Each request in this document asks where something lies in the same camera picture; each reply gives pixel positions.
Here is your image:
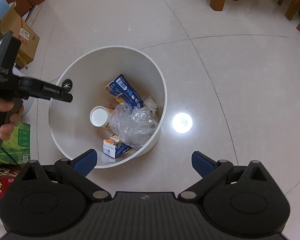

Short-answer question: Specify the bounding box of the red cartoon box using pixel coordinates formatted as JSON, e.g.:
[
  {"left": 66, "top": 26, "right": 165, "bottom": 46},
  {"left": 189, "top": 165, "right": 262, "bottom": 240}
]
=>
[{"left": 0, "top": 164, "right": 21, "bottom": 200}]

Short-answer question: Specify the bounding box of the blue snack box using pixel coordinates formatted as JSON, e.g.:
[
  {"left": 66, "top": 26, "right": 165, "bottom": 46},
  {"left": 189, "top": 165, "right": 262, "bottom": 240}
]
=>
[{"left": 105, "top": 74, "right": 143, "bottom": 109}]

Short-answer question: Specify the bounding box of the small white blue carton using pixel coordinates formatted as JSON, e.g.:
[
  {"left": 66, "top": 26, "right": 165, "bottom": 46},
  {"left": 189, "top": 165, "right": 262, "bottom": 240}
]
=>
[{"left": 103, "top": 135, "right": 132, "bottom": 159}]

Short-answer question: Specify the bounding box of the white round trash bin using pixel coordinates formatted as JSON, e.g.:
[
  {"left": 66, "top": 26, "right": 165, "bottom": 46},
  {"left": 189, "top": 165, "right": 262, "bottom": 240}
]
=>
[{"left": 49, "top": 46, "right": 167, "bottom": 169}]

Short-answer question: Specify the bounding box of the clear plastic bag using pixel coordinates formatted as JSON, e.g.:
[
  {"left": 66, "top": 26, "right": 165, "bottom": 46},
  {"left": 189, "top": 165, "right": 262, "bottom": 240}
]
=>
[{"left": 109, "top": 96, "right": 159, "bottom": 150}]

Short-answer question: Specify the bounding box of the brown cardboard box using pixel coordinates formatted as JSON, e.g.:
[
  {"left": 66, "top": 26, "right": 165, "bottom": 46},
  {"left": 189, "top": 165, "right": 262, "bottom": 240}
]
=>
[{"left": 0, "top": 0, "right": 40, "bottom": 69}]

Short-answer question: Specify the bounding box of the person's left hand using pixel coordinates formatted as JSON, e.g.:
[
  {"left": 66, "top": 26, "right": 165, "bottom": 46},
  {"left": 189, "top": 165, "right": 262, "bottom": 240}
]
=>
[{"left": 0, "top": 98, "right": 24, "bottom": 141}]

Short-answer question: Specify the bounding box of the green landscape paper bag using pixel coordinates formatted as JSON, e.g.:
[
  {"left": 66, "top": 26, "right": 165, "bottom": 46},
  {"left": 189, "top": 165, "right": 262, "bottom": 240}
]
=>
[{"left": 0, "top": 122, "right": 31, "bottom": 165}]

